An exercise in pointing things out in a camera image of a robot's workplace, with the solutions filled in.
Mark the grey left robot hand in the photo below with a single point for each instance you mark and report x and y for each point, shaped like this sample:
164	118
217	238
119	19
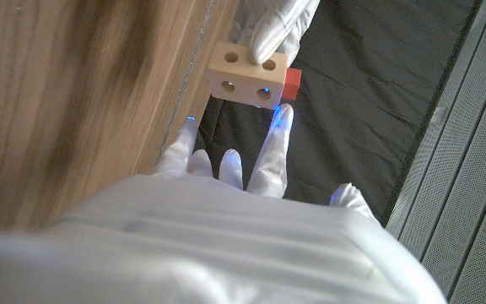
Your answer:
274	29

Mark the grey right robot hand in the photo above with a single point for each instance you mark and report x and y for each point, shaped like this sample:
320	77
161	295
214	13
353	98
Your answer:
226	245

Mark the small wooden block with holes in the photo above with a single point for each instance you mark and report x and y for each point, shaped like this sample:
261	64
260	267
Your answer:
247	76

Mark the wooden screw with red head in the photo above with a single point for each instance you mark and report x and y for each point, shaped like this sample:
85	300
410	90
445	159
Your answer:
292	83

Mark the black curtain backdrop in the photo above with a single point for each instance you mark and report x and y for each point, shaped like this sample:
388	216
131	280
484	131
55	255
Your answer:
352	105

